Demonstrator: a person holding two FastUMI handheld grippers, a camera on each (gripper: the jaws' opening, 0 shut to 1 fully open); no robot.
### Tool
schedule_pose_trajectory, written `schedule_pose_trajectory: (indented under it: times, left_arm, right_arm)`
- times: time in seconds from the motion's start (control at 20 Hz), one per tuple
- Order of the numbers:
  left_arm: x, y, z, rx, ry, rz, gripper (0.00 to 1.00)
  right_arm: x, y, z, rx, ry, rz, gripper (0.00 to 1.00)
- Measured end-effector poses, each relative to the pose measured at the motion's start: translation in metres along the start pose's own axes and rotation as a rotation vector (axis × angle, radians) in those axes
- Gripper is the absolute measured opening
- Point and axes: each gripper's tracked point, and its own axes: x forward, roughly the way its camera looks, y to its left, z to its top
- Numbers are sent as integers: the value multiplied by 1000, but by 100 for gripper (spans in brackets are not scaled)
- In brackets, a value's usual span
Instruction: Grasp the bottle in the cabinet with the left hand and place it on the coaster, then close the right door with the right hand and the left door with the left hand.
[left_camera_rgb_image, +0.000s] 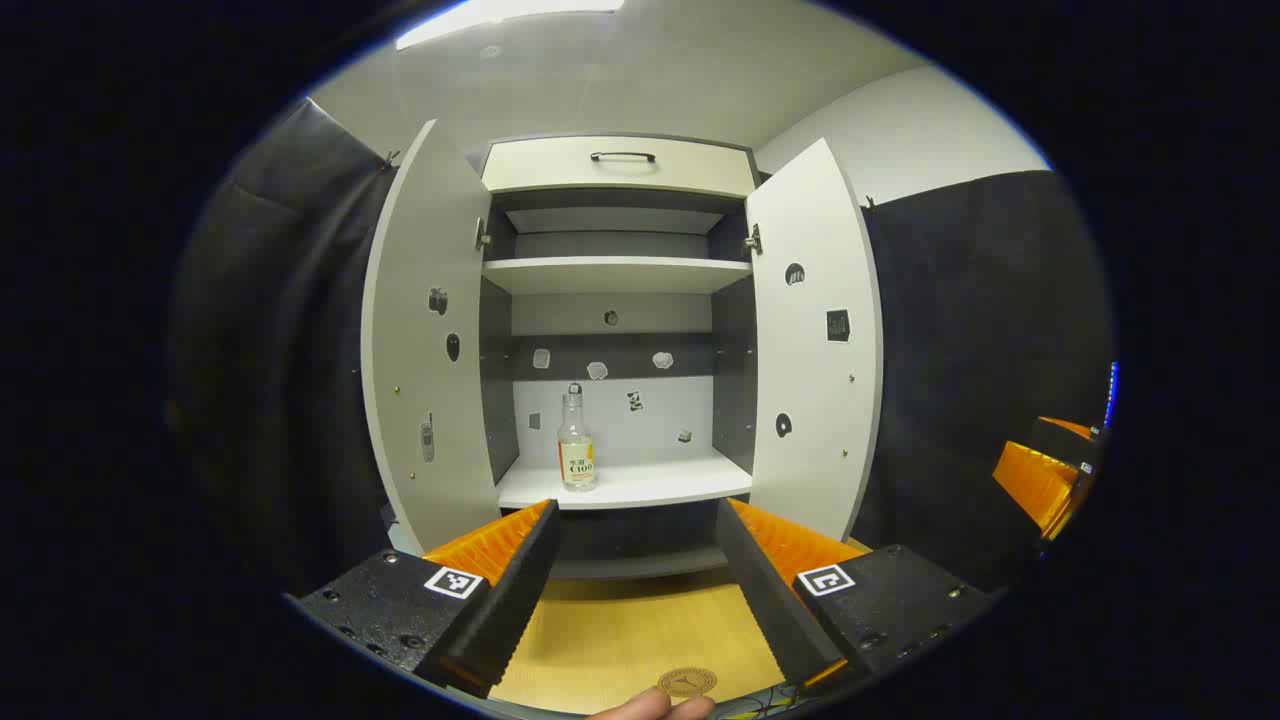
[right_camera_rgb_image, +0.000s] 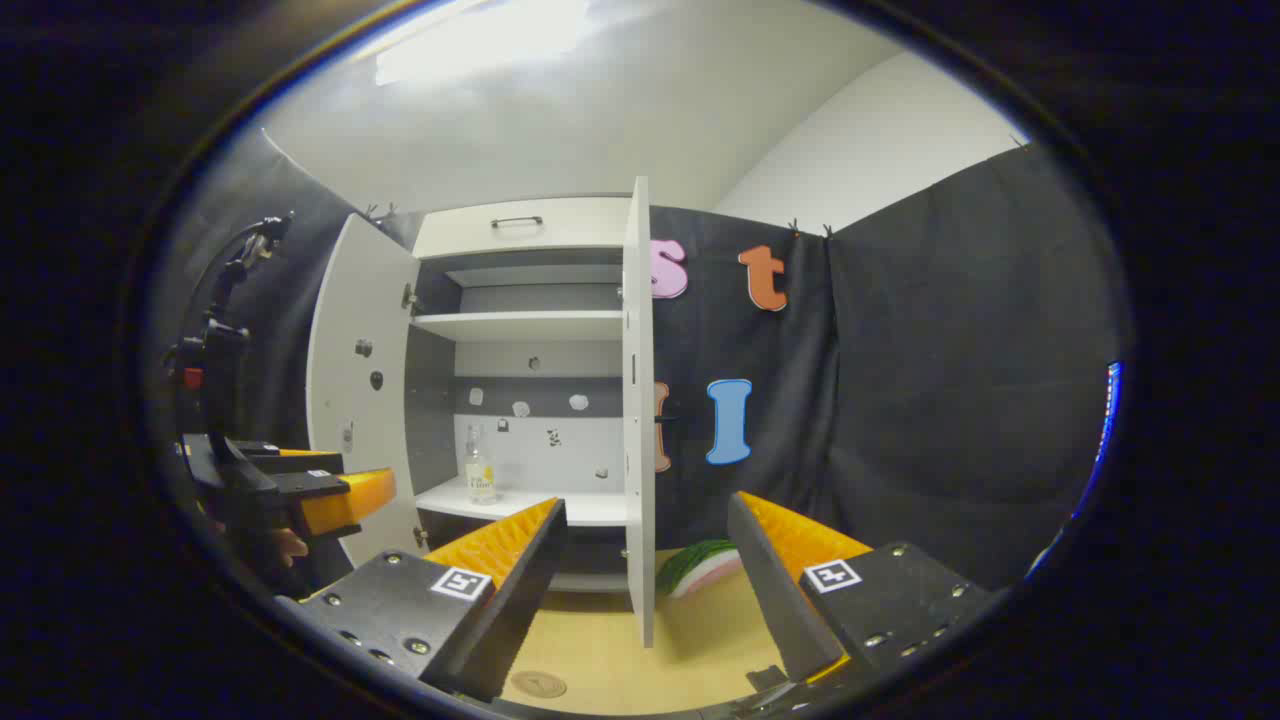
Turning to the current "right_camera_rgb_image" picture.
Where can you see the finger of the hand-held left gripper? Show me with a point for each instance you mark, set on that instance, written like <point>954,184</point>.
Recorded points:
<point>300,462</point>
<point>345,500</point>

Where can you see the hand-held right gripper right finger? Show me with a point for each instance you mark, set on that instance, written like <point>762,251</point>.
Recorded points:
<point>775,590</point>

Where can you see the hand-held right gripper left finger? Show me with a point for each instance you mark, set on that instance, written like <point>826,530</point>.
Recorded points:
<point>500,610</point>

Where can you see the clear glass bottle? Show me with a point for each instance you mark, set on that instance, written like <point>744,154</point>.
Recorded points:
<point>480,475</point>

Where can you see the white cabinet door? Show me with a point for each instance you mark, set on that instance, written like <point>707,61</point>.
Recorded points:
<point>360,320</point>
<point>638,400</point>

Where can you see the white and grey cabinet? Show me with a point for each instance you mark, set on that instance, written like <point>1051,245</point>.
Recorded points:
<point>520,325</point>

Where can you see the watermelon slice toy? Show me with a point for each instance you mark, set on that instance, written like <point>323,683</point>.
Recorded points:
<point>695,568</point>

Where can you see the black backdrop cloth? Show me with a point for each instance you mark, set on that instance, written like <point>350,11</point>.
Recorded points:
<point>920,400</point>

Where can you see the ceiling light panel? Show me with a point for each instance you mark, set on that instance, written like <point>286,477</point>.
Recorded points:
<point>480,40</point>

